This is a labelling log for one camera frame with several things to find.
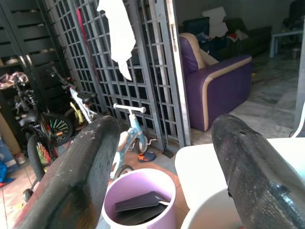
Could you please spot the black folded cloth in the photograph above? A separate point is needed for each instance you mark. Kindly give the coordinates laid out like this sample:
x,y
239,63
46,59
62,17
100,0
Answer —
x,y
140,207

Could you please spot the blue and orange shoe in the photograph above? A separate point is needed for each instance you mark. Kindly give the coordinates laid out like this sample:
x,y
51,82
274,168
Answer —
x,y
146,157

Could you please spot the dark green sofa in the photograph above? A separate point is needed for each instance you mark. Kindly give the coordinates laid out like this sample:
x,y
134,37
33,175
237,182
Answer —
x,y
247,40

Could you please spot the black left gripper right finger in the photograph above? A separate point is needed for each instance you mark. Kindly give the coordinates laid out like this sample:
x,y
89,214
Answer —
x,y
257,171

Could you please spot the light blue balance bike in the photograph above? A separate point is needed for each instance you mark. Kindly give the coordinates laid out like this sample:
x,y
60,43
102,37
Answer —
x,y
129,136

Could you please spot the blue storage box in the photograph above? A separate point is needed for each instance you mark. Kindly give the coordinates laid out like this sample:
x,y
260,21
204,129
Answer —
x,y
196,26

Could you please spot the purple plastic bucket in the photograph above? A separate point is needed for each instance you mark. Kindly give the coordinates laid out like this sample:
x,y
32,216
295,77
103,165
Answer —
x,y
140,198

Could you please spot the white cardboard sheet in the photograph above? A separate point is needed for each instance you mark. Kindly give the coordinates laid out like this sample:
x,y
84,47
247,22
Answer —
x,y
215,20

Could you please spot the white hanging cloth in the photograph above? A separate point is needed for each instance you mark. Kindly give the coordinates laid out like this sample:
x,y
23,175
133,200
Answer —
x,y
119,35

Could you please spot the white and yellow bicycle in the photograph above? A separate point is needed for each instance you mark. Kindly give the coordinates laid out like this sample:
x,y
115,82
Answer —
x,y
76,100

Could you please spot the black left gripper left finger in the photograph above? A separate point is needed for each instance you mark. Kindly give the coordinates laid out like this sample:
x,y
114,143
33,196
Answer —
x,y
78,176

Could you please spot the pink bicycle helmet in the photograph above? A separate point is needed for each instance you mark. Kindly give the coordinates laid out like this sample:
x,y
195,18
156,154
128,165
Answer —
x,y
13,80

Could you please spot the grey metal grille gate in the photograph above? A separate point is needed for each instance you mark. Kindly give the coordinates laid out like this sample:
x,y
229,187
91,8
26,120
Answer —
x,y
114,66

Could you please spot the light blue side table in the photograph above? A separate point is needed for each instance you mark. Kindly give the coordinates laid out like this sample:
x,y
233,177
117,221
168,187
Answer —
x,y
284,40

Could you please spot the purple and beige armchair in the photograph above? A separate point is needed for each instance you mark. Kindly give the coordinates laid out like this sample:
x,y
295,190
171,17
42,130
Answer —
x,y
219,88

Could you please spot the black children's bicycle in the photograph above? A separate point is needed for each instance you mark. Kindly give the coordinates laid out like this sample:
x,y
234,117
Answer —
x,y
33,128

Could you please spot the black slatted shoe cabinet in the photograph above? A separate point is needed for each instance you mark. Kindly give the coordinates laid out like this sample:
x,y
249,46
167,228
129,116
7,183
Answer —
x,y
26,47

